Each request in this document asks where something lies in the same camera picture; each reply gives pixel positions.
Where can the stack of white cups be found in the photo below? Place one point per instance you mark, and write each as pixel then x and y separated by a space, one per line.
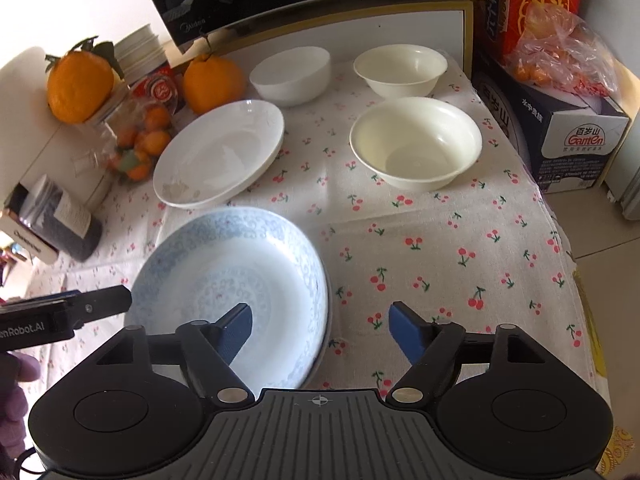
pixel 140 52

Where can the white appliance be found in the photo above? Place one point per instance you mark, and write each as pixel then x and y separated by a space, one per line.
pixel 35 150

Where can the person's left hand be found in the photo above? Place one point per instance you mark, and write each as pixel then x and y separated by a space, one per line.
pixel 15 390

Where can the white small box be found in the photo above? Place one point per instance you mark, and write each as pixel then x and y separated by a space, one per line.
pixel 25 242

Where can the cherry print tablecloth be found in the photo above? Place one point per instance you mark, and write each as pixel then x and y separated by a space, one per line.
pixel 440 250

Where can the blue patterned plate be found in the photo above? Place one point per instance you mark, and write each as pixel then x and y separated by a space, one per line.
pixel 225 265

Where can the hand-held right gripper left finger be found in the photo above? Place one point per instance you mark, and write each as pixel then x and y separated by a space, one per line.
pixel 235 329

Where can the small cream bowl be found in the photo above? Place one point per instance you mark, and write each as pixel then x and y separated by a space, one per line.
pixel 400 67

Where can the large cream bowl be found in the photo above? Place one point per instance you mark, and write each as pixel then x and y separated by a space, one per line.
pixel 415 145

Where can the orange with leaves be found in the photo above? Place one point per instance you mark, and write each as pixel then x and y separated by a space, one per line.
pixel 80 90

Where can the clear bag of oranges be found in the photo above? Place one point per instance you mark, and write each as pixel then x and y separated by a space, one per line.
pixel 560 60

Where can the white ceramic bowl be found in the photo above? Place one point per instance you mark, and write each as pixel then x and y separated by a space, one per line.
pixel 290 80

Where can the white plate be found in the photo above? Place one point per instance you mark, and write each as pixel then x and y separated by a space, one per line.
pixel 220 155

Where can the large orange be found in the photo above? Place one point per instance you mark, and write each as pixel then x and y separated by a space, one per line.
pixel 214 85

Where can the blue and white carton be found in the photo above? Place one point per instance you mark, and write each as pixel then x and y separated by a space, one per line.
pixel 565 145

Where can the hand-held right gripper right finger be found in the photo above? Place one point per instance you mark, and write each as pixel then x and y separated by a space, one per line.
pixel 406 330

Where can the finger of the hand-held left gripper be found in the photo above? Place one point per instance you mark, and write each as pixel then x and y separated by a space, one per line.
pixel 105 301

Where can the bag of small oranges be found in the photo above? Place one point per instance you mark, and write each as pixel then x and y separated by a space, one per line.
pixel 142 145

